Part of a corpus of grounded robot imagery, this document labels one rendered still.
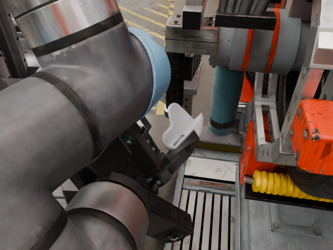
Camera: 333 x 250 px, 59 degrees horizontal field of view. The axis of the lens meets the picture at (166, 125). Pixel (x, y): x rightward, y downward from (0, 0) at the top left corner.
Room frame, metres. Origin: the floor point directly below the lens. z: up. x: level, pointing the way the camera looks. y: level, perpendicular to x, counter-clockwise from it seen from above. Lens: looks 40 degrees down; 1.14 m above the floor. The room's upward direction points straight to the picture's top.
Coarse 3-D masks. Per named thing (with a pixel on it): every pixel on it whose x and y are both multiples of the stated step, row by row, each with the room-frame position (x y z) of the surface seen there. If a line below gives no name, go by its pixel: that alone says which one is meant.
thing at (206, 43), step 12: (168, 24) 0.48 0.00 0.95; (180, 24) 0.48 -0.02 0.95; (204, 24) 0.48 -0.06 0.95; (168, 36) 0.48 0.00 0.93; (180, 36) 0.47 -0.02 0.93; (192, 36) 0.47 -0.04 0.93; (204, 36) 0.47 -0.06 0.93; (216, 36) 0.46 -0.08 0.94; (168, 48) 0.48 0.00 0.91; (180, 48) 0.47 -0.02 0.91; (192, 48) 0.47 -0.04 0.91; (204, 48) 0.47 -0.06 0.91; (216, 48) 0.46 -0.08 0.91
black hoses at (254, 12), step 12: (228, 0) 0.46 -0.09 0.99; (240, 0) 0.45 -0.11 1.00; (252, 0) 0.45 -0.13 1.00; (264, 0) 0.44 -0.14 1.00; (276, 0) 0.55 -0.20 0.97; (312, 0) 0.56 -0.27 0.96; (216, 12) 0.45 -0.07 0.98; (228, 12) 0.44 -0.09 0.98; (240, 12) 0.44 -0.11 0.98; (252, 12) 0.44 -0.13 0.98; (264, 12) 0.44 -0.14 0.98; (216, 24) 0.44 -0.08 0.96; (228, 24) 0.44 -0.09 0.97; (240, 24) 0.43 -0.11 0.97; (252, 24) 0.43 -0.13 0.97; (264, 24) 0.43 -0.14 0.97
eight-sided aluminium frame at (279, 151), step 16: (320, 0) 0.42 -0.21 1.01; (320, 16) 0.40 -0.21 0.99; (320, 32) 0.38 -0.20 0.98; (320, 48) 0.37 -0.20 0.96; (304, 64) 0.39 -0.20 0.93; (320, 64) 0.36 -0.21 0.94; (256, 80) 0.78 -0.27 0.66; (272, 80) 0.76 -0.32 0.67; (304, 80) 0.37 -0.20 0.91; (256, 96) 0.73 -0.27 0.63; (272, 96) 0.73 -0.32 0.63; (304, 96) 0.36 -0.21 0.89; (320, 96) 0.39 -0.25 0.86; (256, 112) 0.67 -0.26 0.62; (272, 112) 0.67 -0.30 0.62; (288, 112) 0.39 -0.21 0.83; (256, 128) 0.61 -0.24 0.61; (272, 128) 0.61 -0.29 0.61; (288, 128) 0.37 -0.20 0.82; (256, 144) 0.55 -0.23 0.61; (272, 144) 0.43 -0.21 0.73; (288, 144) 0.36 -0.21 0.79; (256, 160) 0.50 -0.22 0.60; (272, 160) 0.39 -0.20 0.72; (288, 160) 0.36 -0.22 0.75
